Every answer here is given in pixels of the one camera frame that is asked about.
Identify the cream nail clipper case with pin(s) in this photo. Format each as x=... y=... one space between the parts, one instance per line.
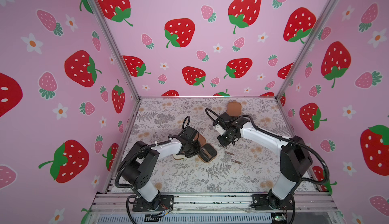
x=179 y=157

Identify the light brown nail clipper case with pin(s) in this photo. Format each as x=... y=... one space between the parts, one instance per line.
x=207 y=152

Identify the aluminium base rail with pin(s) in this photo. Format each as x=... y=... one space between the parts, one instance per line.
x=197 y=202

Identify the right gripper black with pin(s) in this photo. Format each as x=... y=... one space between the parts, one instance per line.
x=226 y=139

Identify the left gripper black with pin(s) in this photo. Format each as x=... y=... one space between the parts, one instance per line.
x=198 y=149

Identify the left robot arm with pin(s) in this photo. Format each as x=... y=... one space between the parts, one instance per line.
x=135 y=171

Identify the dark brown nail clipper case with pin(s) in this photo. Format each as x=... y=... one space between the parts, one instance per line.
x=234 y=109

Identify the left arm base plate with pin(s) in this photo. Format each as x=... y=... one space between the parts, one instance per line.
x=160 y=203

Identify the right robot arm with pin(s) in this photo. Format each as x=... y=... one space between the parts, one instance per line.
x=295 y=156

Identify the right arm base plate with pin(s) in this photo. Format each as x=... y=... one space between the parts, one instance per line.
x=271 y=203

